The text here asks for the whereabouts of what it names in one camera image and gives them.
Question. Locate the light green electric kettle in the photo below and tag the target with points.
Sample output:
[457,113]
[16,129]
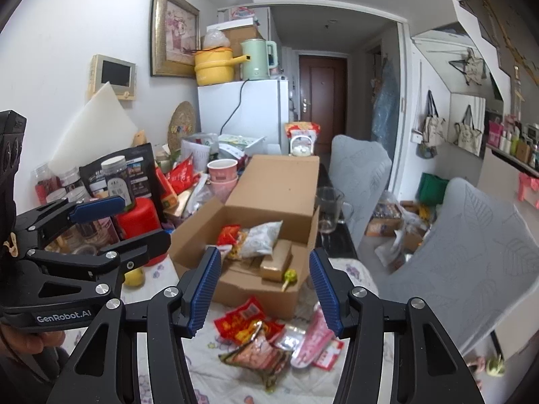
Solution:
[257,61]

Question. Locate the brown peanut snack packet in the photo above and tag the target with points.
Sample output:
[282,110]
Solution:
[257,355]

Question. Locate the row of cosmetic bottles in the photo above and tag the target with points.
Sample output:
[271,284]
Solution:
[511,141]

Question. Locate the white printed leaflet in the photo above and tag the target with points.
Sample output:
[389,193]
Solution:
[196,151]

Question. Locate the small red snack packet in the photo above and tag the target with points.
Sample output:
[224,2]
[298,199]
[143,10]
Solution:
[227,233]

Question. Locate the yellow cooking pot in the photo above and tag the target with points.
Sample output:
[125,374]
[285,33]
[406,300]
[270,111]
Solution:
[212,67]

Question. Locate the brown paper bag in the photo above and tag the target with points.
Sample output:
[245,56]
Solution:
[140,139]

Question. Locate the clear snack packet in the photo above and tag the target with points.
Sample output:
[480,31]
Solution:
[292,337]

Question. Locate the red snack packet yellow print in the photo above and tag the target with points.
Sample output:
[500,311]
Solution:
[242,320]

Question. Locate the green bag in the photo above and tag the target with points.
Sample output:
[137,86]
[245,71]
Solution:
[431,189]

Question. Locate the clear plastic jar white lid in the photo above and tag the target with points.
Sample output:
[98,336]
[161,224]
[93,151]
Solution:
[79,195]
[69,179]
[57,197]

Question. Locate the red stand-up pouch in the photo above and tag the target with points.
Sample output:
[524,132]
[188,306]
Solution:
[181,176]

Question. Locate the pink and red snack packet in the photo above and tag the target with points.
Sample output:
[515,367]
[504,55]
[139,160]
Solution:
[318,341]

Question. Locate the pink ribbon bow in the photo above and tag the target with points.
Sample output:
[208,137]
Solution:
[529,189]

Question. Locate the white fridge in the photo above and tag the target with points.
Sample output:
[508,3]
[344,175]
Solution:
[252,109]

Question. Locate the white plastic bag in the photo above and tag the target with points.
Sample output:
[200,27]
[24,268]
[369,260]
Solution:
[393,252]

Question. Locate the gold framed picture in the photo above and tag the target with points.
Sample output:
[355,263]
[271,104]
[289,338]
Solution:
[174,29]

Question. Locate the green and white package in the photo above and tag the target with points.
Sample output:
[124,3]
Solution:
[231,139]

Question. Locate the small cardboard box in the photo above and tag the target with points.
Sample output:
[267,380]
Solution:
[381,225]

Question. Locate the brown door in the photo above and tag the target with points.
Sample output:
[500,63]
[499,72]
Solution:
[322,101]

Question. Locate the pale green object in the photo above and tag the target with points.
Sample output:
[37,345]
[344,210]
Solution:
[496,366]

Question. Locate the beige wall intercom panel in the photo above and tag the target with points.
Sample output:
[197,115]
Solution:
[111,73]

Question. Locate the white foam board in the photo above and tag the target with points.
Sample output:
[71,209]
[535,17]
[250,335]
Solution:
[97,130]

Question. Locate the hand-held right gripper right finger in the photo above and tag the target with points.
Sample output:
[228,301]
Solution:
[326,294]

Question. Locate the white cabinet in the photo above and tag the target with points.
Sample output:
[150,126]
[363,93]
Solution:
[501,176]

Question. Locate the clear bag of yellow waffles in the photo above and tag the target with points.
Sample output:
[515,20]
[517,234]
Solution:
[235,252]

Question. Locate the green lollipop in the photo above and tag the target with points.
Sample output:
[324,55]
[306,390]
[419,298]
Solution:
[290,277]

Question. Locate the pink slipper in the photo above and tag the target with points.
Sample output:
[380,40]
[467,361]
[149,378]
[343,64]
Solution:
[476,362]

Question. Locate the white dotted snack packet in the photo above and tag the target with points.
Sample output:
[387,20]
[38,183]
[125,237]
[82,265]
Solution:
[261,237]

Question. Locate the person's left hand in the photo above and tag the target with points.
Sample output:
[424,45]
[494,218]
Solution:
[25,341]

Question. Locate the red plastic container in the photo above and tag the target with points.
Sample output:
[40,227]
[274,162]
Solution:
[141,219]

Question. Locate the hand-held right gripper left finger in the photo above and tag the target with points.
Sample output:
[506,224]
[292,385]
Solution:
[204,290]

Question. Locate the brown carton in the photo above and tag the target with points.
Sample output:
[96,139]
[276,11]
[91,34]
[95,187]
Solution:
[244,35]

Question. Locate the white paper box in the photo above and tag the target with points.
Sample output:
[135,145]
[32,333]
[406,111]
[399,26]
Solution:
[263,147]

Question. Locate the large cardboard box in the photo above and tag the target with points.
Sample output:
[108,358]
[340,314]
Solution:
[273,185]

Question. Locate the red and white nut bag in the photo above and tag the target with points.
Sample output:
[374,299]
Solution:
[301,127]

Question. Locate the round woven straw mat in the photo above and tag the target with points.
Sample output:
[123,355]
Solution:
[183,122]

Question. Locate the beige tote bag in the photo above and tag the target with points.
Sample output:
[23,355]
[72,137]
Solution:
[433,130]

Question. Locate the clear jar of red fruit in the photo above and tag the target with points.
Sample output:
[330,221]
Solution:
[44,185]

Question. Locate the white quilted cartoon mat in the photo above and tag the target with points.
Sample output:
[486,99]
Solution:
[210,370]

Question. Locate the small blue-grey bag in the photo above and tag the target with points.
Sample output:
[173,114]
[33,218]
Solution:
[426,150]

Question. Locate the tall labelled clear jar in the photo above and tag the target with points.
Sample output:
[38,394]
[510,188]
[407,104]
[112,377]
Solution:
[118,185]

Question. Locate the crumpled clear bag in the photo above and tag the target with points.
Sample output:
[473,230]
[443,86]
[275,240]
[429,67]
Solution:
[217,38]

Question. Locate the person's left forearm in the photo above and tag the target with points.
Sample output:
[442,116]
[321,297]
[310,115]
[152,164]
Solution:
[29,383]

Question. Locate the pink paper cup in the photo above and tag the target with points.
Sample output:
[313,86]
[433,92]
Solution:
[223,191]
[223,172]

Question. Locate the glass measuring cup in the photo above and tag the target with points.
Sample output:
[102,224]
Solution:
[326,219]

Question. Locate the blue plastic garment cover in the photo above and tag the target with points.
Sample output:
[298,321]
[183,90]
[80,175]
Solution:
[385,109]

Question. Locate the black stand-up snack pouch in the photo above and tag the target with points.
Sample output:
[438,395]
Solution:
[141,172]

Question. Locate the small gold box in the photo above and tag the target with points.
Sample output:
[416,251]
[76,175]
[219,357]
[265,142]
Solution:
[276,261]

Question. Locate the grey leaf-pattern chair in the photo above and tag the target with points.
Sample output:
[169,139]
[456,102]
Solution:
[459,252]
[358,168]

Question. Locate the yellow lemon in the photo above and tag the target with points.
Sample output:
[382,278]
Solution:
[134,277]

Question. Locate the small white wall box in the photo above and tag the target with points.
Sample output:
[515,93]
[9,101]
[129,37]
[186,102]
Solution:
[417,136]

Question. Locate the clear plastic bag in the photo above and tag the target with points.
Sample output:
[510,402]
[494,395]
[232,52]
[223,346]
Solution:
[202,202]

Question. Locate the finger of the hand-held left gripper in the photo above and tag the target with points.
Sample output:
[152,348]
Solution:
[139,250]
[97,209]

